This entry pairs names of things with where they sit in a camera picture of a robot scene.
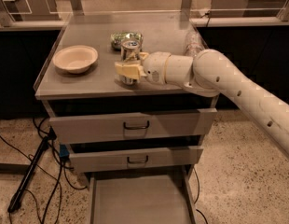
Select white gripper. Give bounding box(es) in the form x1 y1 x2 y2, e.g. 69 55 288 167
115 51 171 85

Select silver redbull can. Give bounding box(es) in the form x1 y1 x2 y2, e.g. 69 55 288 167
119 39 142 86

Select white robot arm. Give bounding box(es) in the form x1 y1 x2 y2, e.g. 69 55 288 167
115 49 289 157

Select green crushed can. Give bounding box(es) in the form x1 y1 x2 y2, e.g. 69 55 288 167
110 32 144 50

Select grey drawer cabinet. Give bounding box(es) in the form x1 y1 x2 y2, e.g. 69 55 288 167
33 11 229 185

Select grey top drawer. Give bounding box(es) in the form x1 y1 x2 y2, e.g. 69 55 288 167
49 108 216 144

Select grey drawer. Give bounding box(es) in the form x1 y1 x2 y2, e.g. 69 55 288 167
70 147 203 173
86 166 196 224
49 108 216 144

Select grey middle drawer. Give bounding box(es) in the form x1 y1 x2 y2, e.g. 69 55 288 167
70 147 203 173

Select grey bottom drawer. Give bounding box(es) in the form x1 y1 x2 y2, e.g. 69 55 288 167
86 166 196 224

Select clear plastic water bottle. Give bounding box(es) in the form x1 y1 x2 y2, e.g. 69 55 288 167
185 31 204 57

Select white paper bowl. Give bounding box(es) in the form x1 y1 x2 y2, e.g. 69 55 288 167
52 45 98 74

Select black bar on floor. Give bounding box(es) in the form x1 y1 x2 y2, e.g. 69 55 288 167
7 137 48 214

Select blue box behind cabinet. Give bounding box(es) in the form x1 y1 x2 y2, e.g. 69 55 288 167
59 145 69 160

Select black cable right floor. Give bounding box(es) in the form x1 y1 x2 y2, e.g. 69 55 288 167
193 164 213 224

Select black floor cables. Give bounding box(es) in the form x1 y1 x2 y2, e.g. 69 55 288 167
0 117 88 224

